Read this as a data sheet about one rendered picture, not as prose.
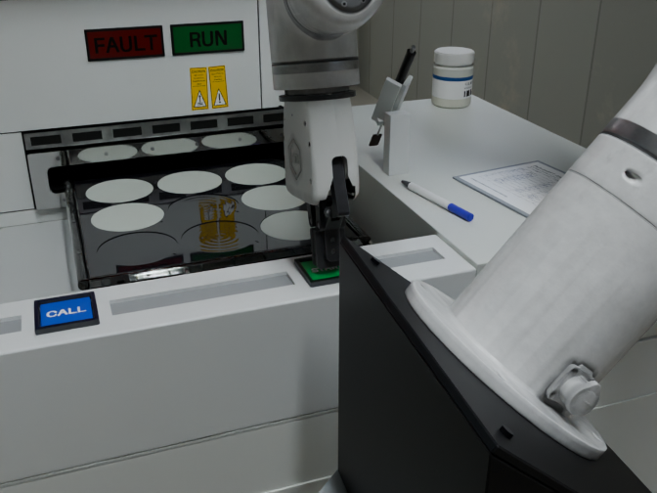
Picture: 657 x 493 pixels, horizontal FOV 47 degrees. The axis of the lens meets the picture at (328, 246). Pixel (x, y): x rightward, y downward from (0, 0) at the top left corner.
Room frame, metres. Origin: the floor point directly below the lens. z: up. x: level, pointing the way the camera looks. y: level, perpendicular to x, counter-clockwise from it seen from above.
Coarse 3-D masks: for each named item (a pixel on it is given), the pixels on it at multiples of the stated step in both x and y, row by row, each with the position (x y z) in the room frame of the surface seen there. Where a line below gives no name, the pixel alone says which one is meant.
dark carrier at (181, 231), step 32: (256, 160) 1.23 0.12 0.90; (160, 192) 1.08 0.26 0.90; (224, 192) 1.08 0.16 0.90; (160, 224) 0.96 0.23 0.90; (192, 224) 0.96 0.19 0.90; (224, 224) 0.96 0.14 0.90; (256, 224) 0.96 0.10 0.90; (96, 256) 0.86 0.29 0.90; (128, 256) 0.86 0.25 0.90; (160, 256) 0.86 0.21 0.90; (192, 256) 0.86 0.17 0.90; (224, 256) 0.86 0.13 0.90
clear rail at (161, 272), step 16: (352, 240) 0.91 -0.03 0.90; (368, 240) 0.91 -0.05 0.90; (240, 256) 0.86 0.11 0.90; (256, 256) 0.86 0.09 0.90; (272, 256) 0.87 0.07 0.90; (288, 256) 0.87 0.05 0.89; (128, 272) 0.81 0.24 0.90; (144, 272) 0.81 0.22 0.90; (160, 272) 0.82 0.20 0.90; (176, 272) 0.82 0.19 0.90; (192, 272) 0.83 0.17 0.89; (96, 288) 0.79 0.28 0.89
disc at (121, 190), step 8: (104, 184) 1.12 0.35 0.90; (112, 184) 1.12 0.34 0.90; (120, 184) 1.12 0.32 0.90; (128, 184) 1.12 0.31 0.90; (136, 184) 1.12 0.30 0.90; (144, 184) 1.12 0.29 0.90; (88, 192) 1.08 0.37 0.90; (96, 192) 1.08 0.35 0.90; (104, 192) 1.08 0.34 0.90; (112, 192) 1.08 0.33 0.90; (120, 192) 1.08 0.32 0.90; (128, 192) 1.08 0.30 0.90; (136, 192) 1.08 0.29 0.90; (144, 192) 1.08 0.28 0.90; (96, 200) 1.05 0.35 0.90; (104, 200) 1.05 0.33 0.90; (112, 200) 1.05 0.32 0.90; (120, 200) 1.05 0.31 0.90; (128, 200) 1.05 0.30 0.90
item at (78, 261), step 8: (64, 184) 1.12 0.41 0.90; (72, 184) 1.12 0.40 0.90; (72, 192) 1.08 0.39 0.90; (72, 200) 1.05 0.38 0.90; (72, 208) 1.01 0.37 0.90; (72, 216) 0.98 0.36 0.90; (72, 224) 0.96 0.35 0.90; (72, 232) 0.93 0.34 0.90; (80, 232) 0.94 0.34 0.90; (72, 240) 0.91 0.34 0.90; (80, 240) 0.91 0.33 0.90; (72, 248) 0.89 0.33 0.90; (80, 248) 0.88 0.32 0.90; (80, 256) 0.86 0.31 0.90; (80, 264) 0.83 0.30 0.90; (80, 272) 0.81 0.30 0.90; (80, 280) 0.79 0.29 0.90; (80, 288) 0.79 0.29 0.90
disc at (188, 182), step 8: (168, 176) 1.15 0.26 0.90; (176, 176) 1.15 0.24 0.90; (184, 176) 1.15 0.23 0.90; (192, 176) 1.15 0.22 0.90; (200, 176) 1.15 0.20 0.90; (208, 176) 1.15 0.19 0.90; (216, 176) 1.15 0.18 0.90; (160, 184) 1.12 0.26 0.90; (168, 184) 1.12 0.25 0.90; (176, 184) 1.12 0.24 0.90; (184, 184) 1.12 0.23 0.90; (192, 184) 1.12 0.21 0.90; (200, 184) 1.12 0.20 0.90; (208, 184) 1.12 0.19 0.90; (216, 184) 1.12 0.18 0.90; (176, 192) 1.08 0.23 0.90; (184, 192) 1.08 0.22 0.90; (192, 192) 1.08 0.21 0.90
